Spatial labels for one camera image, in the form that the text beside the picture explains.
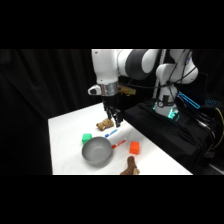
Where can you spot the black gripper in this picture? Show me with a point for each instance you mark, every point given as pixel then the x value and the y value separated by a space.
pixel 110 101

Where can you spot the brown plush deer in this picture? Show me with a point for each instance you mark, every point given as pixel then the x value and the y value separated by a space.
pixel 130 166

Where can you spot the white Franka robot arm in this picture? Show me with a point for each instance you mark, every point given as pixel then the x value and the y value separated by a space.
pixel 106 68

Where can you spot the grey metal bowl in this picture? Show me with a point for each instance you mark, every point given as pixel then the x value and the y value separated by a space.
pixel 96 151

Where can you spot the striped plush tiger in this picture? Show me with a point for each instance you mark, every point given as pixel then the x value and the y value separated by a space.
pixel 104 125

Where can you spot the blue capped marker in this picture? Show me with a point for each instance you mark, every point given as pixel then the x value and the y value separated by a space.
pixel 111 133

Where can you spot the red capped marker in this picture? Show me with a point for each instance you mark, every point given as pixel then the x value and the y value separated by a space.
pixel 119 143

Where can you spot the green toy block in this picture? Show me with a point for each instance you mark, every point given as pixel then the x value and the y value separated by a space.
pixel 86 138

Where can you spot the orange toy block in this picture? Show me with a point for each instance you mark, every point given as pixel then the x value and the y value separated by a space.
pixel 134 147

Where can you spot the blue lit device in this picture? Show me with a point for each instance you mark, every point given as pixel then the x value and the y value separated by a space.
pixel 189 100

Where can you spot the black curtain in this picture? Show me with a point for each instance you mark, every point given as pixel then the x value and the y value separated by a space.
pixel 40 100

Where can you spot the tan wrist mount block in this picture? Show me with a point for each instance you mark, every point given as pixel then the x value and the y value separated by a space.
pixel 128 90

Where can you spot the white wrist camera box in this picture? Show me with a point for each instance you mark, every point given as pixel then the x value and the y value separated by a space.
pixel 94 90

